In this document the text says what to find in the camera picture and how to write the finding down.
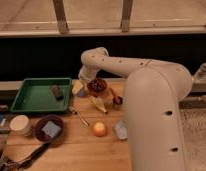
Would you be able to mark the orange fruit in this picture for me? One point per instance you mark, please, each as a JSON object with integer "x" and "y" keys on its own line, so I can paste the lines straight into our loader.
{"x": 99, "y": 129}

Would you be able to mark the dark brown block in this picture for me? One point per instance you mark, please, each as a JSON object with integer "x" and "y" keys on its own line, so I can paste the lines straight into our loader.
{"x": 56, "y": 92}

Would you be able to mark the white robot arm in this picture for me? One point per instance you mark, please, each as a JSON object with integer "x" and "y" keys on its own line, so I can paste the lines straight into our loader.
{"x": 152, "y": 92}

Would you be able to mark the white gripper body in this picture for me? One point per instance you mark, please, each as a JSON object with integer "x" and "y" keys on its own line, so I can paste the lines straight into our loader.
{"x": 78, "y": 82}

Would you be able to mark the metal spoon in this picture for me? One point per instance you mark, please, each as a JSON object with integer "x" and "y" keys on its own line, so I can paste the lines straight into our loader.
{"x": 73, "y": 111}

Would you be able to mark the green plastic tray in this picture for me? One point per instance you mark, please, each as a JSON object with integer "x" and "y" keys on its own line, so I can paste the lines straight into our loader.
{"x": 35, "y": 96}

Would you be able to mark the clear plastic cup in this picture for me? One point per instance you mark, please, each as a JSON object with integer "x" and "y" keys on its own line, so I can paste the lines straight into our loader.
{"x": 120, "y": 130}

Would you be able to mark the red bowl with berries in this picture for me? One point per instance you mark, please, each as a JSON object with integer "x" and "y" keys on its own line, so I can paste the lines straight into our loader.
{"x": 97, "y": 86}

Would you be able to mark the yellow banana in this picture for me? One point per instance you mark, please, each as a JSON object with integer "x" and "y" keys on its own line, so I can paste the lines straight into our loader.
{"x": 99, "y": 104}

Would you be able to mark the blue grey sponge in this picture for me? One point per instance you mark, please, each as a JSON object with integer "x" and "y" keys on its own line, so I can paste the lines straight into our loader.
{"x": 51, "y": 130}

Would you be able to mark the dark brown bowl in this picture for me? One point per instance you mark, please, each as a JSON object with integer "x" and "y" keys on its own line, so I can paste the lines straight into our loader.
{"x": 39, "y": 134}

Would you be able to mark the black handled tool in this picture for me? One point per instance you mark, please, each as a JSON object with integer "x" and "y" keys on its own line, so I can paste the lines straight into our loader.
{"x": 7, "y": 164}

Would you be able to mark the white round container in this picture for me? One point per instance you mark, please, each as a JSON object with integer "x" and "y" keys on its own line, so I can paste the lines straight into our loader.
{"x": 21, "y": 125}

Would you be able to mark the blue object at edge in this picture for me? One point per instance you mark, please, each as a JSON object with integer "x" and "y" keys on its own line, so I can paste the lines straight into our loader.
{"x": 4, "y": 124}

